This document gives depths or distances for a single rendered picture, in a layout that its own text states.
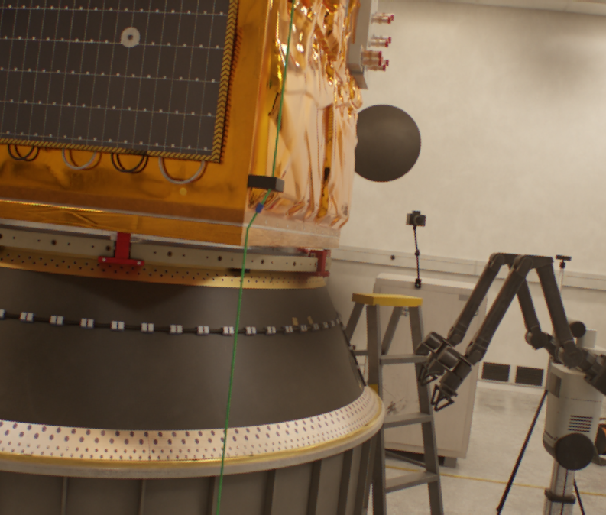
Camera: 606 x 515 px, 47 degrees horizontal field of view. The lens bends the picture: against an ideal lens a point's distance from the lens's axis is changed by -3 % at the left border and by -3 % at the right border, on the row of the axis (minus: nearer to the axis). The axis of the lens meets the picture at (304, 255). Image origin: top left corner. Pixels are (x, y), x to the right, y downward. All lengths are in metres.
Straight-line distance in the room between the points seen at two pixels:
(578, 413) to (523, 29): 8.00
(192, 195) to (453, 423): 4.59
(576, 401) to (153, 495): 1.70
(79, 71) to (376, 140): 8.32
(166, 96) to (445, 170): 8.36
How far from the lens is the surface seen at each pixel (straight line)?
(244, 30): 1.77
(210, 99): 1.70
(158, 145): 1.72
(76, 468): 1.85
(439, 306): 5.89
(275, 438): 2.06
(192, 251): 2.04
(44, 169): 1.89
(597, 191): 10.22
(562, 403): 2.95
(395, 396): 6.00
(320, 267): 2.44
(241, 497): 2.05
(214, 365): 2.02
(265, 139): 1.74
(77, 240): 2.01
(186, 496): 1.97
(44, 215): 1.89
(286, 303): 2.28
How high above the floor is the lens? 1.78
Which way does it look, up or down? 2 degrees down
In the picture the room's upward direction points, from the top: 6 degrees clockwise
